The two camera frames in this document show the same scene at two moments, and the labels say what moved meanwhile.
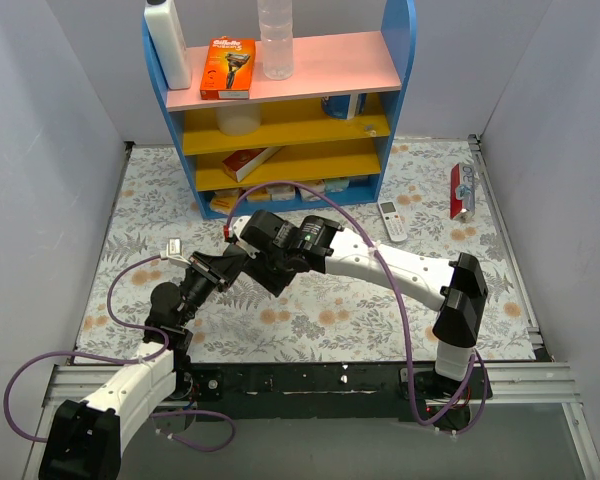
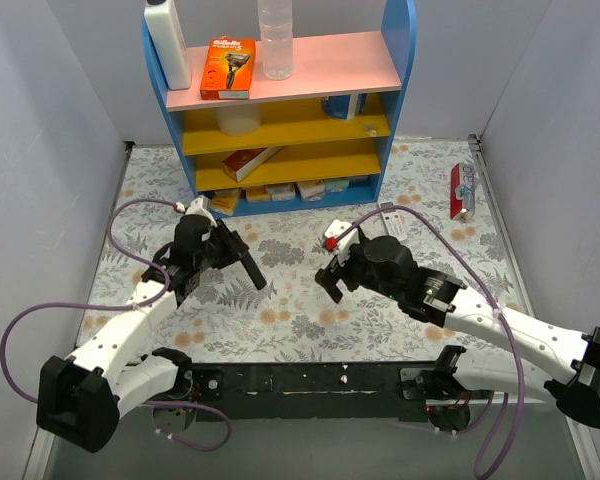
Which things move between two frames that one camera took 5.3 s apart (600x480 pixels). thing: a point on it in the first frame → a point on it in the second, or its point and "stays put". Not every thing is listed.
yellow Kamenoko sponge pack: x=223 y=201 stays put
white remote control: x=392 y=221 stays put
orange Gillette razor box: x=228 y=69 stays put
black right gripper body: x=276 y=272 → x=340 y=270
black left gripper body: x=207 y=270 → x=231 y=245
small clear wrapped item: x=370 y=129 stays put
